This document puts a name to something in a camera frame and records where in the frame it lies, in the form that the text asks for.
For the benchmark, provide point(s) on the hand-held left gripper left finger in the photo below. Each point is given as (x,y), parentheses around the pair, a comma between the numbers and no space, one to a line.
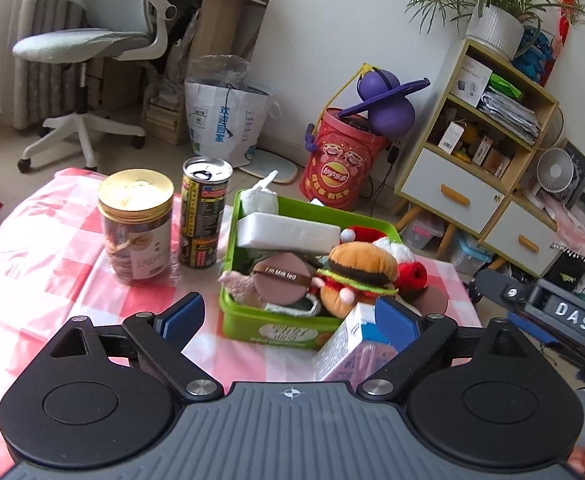
(185,320)

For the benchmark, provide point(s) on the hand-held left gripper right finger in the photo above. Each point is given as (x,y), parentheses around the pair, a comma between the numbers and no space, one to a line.
(397,325)

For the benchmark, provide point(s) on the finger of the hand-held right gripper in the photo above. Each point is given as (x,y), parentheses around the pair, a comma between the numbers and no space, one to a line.
(502,287)

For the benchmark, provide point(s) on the green plastic bin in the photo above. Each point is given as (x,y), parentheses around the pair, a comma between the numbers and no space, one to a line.
(267,330)

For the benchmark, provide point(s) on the brown round powder puff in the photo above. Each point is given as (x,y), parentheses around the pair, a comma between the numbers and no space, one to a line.
(432,300)
(282,280)

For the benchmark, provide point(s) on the blue lid storage box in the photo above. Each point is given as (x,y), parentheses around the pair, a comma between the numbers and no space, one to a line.
(469,255)

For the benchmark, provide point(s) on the red yarn ball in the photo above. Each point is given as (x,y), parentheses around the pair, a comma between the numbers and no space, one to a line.
(412,275)

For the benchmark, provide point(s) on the white blue carton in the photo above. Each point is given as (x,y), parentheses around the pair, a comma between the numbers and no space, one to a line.
(347,350)

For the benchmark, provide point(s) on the pink fluffy sock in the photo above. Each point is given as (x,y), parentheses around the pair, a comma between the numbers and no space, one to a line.
(237,285)

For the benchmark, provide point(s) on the burger plush toy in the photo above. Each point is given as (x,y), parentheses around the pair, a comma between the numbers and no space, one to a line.
(362,265)

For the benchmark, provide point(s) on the clear jar with gold lid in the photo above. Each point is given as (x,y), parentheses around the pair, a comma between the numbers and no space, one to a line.
(135,240)

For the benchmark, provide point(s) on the red white santa hat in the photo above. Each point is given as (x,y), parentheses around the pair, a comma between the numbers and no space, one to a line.
(367,234)

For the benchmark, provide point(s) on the clear plastic storage box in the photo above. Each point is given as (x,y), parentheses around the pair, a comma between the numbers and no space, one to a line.
(422,230)

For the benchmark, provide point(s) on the grey fluffy cloth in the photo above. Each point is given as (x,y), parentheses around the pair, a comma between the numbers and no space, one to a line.
(292,310)

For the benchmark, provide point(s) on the black yellow drink can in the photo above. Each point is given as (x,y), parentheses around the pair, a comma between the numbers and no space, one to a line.
(202,210)

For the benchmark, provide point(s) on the wooden cabinet with white drawers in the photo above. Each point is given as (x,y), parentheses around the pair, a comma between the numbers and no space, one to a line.
(452,180)

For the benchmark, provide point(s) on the white desk fan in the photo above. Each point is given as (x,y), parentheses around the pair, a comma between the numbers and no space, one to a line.
(554,170)

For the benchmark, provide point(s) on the white foam block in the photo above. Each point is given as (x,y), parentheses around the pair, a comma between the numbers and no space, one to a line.
(282,232)

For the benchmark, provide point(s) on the white tissue pack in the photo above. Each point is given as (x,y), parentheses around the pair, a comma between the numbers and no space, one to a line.
(260,200)

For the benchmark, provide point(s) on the dark framed picture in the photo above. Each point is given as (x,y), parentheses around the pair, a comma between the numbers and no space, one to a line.
(582,165)

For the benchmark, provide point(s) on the red white checkered tablecloth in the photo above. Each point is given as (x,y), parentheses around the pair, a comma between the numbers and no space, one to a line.
(47,260)

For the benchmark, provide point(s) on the yellow toy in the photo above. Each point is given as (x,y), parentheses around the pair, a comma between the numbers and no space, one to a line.
(468,140)

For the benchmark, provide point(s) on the small white barcode box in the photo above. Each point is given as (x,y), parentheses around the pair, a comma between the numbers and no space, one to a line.
(451,137)

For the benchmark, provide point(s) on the red snack bucket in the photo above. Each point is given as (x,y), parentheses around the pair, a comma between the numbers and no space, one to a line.
(337,170)

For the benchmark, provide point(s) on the stack of papers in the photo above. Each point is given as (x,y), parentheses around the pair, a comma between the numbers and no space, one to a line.
(512,115)

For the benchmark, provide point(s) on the white round floor scale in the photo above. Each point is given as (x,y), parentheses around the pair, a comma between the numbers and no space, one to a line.
(272,167)

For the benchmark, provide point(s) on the white shopping bag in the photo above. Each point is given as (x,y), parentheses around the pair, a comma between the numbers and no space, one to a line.
(222,125)

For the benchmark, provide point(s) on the wooden crate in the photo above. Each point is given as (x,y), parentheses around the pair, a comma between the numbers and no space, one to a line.
(165,120)

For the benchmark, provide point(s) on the green packet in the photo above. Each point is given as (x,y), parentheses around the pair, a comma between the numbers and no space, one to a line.
(504,86)

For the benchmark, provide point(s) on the purple bounce ball toy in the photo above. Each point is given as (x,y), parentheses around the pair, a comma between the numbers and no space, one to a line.
(392,115)

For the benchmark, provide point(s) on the white product box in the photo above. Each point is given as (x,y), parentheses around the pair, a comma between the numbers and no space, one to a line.
(472,80)

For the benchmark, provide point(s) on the cardboard boxes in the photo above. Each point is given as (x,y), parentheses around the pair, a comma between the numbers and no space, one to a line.
(117,82)

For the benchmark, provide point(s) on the white ribbed plant pot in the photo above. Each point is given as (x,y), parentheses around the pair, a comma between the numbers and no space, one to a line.
(497,30)

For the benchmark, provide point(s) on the red hanging ornament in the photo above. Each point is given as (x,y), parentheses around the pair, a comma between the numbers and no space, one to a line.
(569,0)

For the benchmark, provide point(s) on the grey white office chair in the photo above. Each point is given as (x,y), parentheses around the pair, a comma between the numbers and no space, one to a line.
(87,40)

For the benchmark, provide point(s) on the wooden desk shelf unit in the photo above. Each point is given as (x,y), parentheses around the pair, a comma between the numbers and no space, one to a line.
(222,25)

